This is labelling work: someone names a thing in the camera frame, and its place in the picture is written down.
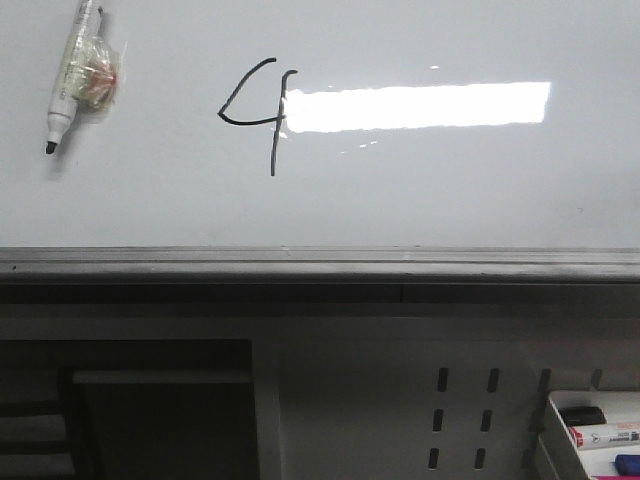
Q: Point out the white black-tip whiteboard marker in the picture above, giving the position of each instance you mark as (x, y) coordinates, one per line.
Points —
(88, 74)

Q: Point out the white glossy whiteboard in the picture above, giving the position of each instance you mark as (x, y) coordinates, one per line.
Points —
(331, 123)

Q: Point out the white slotted pegboard panel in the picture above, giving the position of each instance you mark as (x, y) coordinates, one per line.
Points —
(358, 405)

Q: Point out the white shelf board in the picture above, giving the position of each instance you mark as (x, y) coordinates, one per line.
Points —
(160, 377)

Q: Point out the black marker cap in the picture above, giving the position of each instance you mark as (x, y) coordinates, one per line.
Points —
(582, 416)

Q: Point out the red-capped white marker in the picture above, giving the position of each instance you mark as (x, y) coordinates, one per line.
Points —
(611, 435)

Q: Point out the white plastic marker bin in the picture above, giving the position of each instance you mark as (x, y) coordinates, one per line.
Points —
(558, 458)

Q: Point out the blue-capped marker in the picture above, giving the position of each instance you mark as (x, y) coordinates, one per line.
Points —
(628, 464)

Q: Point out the grey aluminium marker tray rail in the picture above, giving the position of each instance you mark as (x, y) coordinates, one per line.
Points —
(288, 264)

